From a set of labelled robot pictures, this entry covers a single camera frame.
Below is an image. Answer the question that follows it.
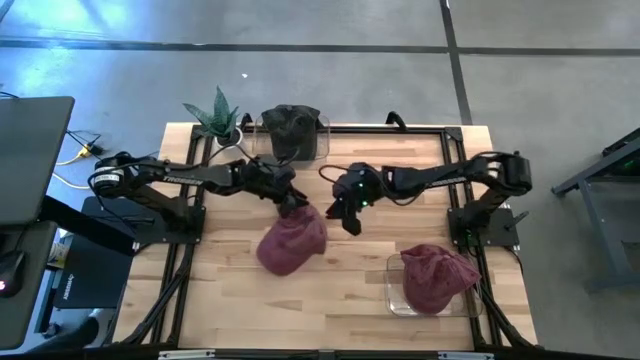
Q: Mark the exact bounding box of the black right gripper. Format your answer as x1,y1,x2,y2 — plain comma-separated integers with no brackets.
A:
325,164,389,237

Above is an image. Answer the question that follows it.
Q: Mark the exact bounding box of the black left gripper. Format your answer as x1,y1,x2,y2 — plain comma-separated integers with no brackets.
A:
264,167,310,219

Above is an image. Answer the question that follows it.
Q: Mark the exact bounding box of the black baseball cap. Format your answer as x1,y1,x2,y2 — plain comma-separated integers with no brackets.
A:
260,103,324,162

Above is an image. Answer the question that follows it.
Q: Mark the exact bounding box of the white plant pot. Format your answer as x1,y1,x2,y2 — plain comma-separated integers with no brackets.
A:
213,127,245,150

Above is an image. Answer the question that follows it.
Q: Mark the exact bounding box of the green snake plant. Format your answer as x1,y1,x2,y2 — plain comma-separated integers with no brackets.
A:
181,85,241,139

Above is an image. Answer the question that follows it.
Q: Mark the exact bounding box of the black flat pad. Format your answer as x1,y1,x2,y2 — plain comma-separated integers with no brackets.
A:
80,196,151,221

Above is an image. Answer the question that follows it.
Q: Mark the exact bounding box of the black diagonal support bar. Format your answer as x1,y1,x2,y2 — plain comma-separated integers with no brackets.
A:
38,194,139,257

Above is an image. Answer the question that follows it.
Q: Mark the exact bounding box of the black trossen case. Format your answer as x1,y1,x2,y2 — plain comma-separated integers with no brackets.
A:
52,233,135,310

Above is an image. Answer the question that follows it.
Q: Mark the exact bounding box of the dark grey flat screen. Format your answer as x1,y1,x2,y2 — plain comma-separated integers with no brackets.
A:
0,96,76,227

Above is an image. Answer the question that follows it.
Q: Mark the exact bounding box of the dark grey metal cart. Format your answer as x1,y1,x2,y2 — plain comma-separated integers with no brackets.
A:
552,127,640,295

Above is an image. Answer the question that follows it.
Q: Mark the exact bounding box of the black computer mouse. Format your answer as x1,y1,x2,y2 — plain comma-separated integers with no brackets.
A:
0,249,27,299

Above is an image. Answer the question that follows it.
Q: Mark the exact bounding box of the black side desk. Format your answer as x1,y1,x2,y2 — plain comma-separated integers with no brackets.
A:
0,219,59,351

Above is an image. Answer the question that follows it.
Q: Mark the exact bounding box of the black aluminium table frame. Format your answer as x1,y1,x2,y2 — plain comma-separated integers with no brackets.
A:
119,123,539,351

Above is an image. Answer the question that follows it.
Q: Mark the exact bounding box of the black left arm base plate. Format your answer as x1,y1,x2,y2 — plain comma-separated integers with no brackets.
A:
133,204,207,246

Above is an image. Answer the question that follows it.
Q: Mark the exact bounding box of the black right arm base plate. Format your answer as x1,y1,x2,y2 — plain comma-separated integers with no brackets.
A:
447,207,521,249

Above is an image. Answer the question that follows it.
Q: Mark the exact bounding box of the silver mounting bracket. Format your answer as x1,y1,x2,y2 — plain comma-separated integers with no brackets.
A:
158,349,217,360
437,351,496,360

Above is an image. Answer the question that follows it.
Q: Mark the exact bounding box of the yellow extension cord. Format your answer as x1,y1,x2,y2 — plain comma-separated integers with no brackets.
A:
54,142,105,167
52,172,94,191

